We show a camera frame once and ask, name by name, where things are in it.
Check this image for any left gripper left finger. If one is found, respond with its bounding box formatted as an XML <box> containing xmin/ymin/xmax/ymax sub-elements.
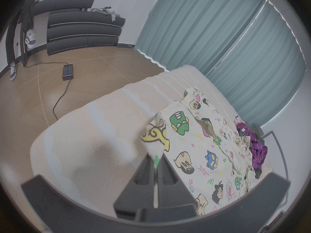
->
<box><xmin>114</xmin><ymin>153</ymin><xmax>157</xmax><ymax>218</ymax></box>

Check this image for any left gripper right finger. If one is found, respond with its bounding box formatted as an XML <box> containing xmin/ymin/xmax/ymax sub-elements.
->
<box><xmin>156</xmin><ymin>153</ymin><xmax>199</xmax><ymax>214</ymax></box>

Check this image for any white printed pyjama top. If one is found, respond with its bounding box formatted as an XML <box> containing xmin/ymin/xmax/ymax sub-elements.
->
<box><xmin>141</xmin><ymin>86</ymin><xmax>258</xmax><ymax>216</ymax></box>

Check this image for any pile of clothes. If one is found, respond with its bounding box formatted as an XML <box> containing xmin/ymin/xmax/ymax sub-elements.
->
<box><xmin>90</xmin><ymin>7</ymin><xmax>121</xmax><ymax>22</ymax></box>

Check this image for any bed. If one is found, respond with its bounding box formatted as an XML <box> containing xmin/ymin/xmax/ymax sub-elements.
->
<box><xmin>30</xmin><ymin>65</ymin><xmax>292</xmax><ymax>203</ymax></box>

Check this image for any purple satin garment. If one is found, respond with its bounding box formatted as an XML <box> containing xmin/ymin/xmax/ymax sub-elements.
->
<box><xmin>234</xmin><ymin>116</ymin><xmax>268</xmax><ymax>168</ymax></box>

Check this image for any white grey bedside table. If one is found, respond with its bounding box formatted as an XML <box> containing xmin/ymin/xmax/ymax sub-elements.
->
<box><xmin>251</xmin><ymin>123</ymin><xmax>265</xmax><ymax>137</ymax></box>

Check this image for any black power adapter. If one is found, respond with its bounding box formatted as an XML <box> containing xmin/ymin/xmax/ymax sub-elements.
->
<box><xmin>62</xmin><ymin>64</ymin><xmax>74</xmax><ymax>81</ymax></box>

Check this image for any black chest of drawers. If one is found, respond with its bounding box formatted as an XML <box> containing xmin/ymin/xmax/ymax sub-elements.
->
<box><xmin>47</xmin><ymin>10</ymin><xmax>125</xmax><ymax>56</ymax></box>

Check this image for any black dressing table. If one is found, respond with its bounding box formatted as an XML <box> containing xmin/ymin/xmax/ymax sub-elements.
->
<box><xmin>34</xmin><ymin>0</ymin><xmax>95</xmax><ymax>15</ymax></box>

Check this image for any person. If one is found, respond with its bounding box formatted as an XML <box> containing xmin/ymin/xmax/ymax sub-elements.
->
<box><xmin>5</xmin><ymin>0</ymin><xmax>46</xmax><ymax>82</ymax></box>

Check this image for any black cable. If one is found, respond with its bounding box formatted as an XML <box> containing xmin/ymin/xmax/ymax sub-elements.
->
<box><xmin>53</xmin><ymin>79</ymin><xmax>72</xmax><ymax>120</ymax></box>
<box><xmin>24</xmin><ymin>62</ymin><xmax>69</xmax><ymax>67</ymax></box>

